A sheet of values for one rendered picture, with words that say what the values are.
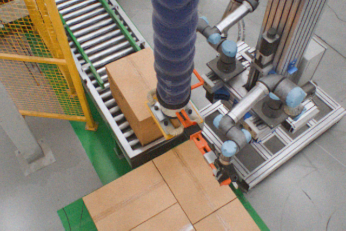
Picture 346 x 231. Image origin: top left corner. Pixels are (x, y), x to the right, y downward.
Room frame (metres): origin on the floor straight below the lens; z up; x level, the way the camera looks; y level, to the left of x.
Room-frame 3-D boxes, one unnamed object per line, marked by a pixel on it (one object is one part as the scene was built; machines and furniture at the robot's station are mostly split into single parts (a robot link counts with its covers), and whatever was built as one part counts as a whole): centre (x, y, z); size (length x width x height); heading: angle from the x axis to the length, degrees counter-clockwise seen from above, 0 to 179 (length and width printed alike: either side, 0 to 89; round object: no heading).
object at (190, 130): (1.23, -0.12, 1.20); 0.10 x 0.08 x 0.06; 120
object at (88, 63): (2.67, 1.07, 0.60); 1.60 x 0.10 x 0.09; 32
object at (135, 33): (2.67, 0.38, 0.50); 2.31 x 0.05 x 0.19; 32
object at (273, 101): (1.49, -0.71, 1.20); 0.13 x 0.12 x 0.14; 43
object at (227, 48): (1.90, -0.40, 1.20); 0.13 x 0.12 x 0.14; 38
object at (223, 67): (1.89, -0.40, 1.09); 0.15 x 0.15 x 0.10
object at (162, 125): (1.39, 0.08, 1.10); 0.34 x 0.10 x 0.05; 30
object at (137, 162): (1.50, 0.04, 0.47); 0.70 x 0.03 x 0.15; 122
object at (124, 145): (2.33, 0.93, 0.50); 2.31 x 0.05 x 0.19; 32
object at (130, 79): (1.80, 0.22, 0.75); 0.60 x 0.40 x 0.40; 30
